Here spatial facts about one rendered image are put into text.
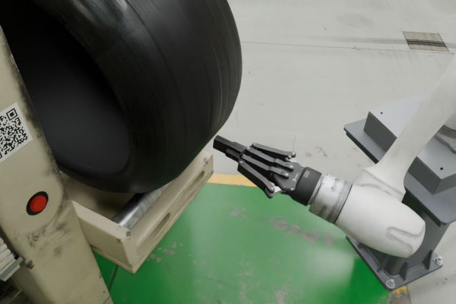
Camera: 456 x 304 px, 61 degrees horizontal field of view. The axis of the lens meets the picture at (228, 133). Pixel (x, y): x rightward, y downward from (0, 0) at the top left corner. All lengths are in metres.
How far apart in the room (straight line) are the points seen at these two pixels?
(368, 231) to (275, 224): 1.24
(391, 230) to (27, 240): 0.65
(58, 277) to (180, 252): 1.05
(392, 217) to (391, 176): 0.17
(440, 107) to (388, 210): 0.23
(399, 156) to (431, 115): 0.12
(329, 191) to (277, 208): 1.29
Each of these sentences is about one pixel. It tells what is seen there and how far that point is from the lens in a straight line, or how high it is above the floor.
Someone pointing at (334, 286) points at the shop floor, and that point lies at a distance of 1.87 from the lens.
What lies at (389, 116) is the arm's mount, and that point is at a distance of 1.50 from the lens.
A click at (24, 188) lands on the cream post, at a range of 0.74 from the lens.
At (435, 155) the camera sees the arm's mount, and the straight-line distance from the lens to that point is 1.42.
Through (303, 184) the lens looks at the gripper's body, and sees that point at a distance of 0.79.
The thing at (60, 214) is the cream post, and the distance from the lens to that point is 0.83.
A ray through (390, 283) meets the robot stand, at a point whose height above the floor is 0.04.
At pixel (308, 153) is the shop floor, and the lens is 2.37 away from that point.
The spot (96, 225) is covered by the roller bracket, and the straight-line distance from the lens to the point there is 0.85.
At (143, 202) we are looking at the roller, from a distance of 0.91.
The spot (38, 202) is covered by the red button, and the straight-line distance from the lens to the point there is 0.77.
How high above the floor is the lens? 1.60
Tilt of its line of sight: 41 degrees down
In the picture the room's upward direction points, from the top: straight up
